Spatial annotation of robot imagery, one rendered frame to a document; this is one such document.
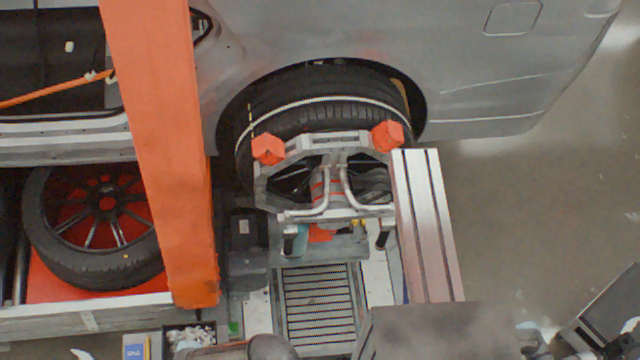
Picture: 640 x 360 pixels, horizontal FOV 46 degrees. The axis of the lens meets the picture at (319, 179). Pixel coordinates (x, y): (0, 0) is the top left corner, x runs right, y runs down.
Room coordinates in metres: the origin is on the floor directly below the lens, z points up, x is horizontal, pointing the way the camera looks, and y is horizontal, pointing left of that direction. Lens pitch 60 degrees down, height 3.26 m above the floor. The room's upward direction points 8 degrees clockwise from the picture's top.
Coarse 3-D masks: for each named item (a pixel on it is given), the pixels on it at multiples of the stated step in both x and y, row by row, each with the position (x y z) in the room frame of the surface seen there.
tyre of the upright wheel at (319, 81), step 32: (320, 64) 1.68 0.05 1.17; (256, 96) 1.58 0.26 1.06; (288, 96) 1.53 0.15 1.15; (320, 96) 1.53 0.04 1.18; (352, 96) 1.56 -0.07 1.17; (384, 96) 1.62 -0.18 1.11; (256, 128) 1.45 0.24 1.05; (288, 128) 1.42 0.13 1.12; (320, 128) 1.45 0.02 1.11; (352, 128) 1.48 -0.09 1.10; (256, 160) 1.39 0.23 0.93
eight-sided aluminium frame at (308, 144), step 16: (288, 144) 1.39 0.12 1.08; (304, 144) 1.37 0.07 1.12; (320, 144) 1.38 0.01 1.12; (336, 144) 1.39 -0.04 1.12; (352, 144) 1.40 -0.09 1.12; (368, 144) 1.41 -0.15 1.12; (288, 160) 1.34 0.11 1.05; (384, 160) 1.42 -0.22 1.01; (256, 176) 1.31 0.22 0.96; (256, 192) 1.31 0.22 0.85; (368, 192) 1.46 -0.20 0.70; (384, 192) 1.45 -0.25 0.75; (272, 208) 1.33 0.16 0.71; (288, 208) 1.37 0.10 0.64; (304, 208) 1.40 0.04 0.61
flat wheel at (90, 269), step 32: (32, 192) 1.35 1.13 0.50; (64, 192) 1.45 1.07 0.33; (96, 192) 1.42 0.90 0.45; (32, 224) 1.21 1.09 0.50; (64, 224) 1.24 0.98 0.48; (96, 224) 1.26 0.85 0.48; (64, 256) 1.10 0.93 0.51; (96, 256) 1.12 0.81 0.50; (128, 256) 1.13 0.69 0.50; (160, 256) 1.19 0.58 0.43; (96, 288) 1.05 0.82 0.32; (128, 288) 1.08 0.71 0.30
